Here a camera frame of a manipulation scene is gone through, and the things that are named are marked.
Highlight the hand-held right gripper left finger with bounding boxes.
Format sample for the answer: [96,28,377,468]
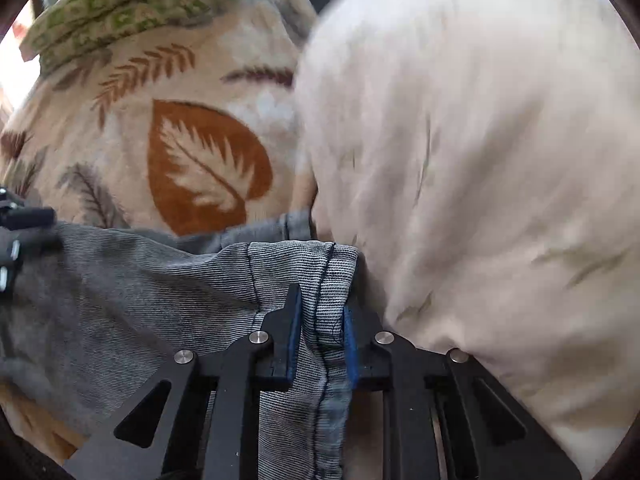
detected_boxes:
[62,284,303,480]

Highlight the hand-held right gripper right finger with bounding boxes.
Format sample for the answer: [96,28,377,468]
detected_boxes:
[341,297,583,480]

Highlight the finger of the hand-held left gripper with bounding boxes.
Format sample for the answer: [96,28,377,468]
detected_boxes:
[0,187,57,235]
[0,232,63,295]

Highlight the grey denim pants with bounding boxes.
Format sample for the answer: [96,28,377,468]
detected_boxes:
[0,210,361,480]

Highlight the beige leaf-print blanket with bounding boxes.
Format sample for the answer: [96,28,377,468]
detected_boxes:
[0,0,321,463]

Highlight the white patterned pillow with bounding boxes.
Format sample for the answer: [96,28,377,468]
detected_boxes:
[295,0,640,480]

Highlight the green checked folded quilt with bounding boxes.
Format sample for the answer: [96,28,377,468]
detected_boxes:
[20,0,251,75]

